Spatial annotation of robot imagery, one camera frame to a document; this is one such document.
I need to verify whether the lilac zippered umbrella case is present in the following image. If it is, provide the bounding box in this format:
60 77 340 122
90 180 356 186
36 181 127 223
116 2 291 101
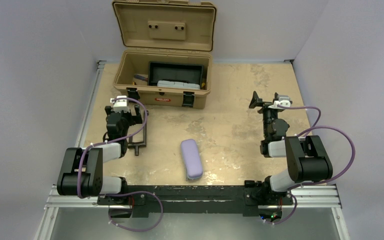
180 139 204 181

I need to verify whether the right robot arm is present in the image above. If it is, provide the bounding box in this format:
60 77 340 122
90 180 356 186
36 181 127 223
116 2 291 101
248 91 333 193

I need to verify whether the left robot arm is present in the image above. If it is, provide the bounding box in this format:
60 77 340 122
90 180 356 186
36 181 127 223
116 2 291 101
56 104 148 199

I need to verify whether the grey box in toolbox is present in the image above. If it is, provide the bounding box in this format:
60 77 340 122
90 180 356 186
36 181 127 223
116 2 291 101
157 80 201 90

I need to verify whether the black tray in toolbox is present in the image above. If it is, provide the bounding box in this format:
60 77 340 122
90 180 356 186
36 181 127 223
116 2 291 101
147 61 204 86

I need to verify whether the black base bar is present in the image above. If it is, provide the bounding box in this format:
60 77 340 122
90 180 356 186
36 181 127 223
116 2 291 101
97 180 294 218

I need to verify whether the tan plastic toolbox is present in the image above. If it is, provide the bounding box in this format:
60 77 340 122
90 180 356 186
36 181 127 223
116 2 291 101
112 0 217 109

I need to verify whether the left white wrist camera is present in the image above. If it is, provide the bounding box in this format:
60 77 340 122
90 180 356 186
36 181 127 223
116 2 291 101
110 95 131 113

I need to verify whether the black metal crank handle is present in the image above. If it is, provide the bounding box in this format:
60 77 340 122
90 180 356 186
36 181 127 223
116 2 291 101
127 124 147 156

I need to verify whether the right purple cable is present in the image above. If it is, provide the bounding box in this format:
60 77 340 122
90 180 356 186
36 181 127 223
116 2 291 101
277 104 357 192

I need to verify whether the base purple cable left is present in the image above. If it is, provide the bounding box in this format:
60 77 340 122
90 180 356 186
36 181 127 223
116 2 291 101
107 191 164 233

